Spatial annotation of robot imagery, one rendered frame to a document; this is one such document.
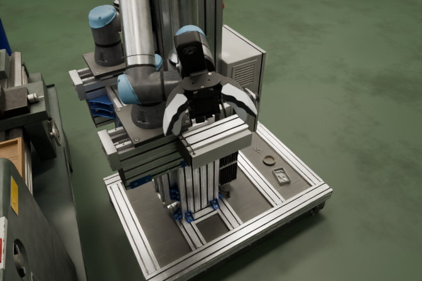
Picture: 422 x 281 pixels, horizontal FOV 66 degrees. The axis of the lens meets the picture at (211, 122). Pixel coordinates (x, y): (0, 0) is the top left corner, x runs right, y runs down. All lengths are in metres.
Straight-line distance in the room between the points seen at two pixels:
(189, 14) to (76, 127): 2.32
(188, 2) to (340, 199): 1.93
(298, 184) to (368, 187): 0.63
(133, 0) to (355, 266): 1.95
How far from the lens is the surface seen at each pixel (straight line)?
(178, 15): 0.98
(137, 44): 0.81
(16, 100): 1.86
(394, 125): 3.37
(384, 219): 2.57
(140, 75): 0.79
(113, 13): 1.50
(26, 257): 1.01
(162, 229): 2.02
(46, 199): 1.90
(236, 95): 0.55
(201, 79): 0.60
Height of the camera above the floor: 1.91
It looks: 40 degrees down
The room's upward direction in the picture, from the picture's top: straight up
